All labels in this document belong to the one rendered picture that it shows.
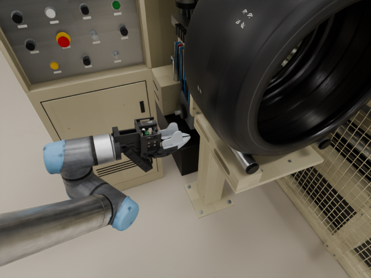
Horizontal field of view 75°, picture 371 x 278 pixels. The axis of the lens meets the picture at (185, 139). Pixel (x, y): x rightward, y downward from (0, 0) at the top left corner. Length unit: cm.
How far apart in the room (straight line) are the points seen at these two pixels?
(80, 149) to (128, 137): 11
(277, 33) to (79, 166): 50
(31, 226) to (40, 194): 156
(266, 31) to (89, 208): 47
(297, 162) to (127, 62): 85
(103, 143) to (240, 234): 123
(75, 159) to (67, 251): 117
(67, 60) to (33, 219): 84
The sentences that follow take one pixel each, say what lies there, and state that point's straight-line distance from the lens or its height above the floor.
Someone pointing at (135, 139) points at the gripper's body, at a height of 106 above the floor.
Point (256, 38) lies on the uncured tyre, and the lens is 49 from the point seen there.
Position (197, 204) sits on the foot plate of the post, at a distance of 170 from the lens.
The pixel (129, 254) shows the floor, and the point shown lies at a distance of 161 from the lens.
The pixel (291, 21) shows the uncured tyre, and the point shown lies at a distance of 50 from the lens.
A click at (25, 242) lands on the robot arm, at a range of 46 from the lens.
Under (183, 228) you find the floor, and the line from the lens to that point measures 164.
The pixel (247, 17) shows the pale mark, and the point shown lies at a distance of 50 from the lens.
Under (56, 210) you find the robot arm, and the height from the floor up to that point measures 111.
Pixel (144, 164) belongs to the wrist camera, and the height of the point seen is 97.
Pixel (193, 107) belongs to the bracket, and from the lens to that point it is 96.
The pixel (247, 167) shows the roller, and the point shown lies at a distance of 76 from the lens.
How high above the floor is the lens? 150
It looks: 46 degrees down
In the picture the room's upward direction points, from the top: straight up
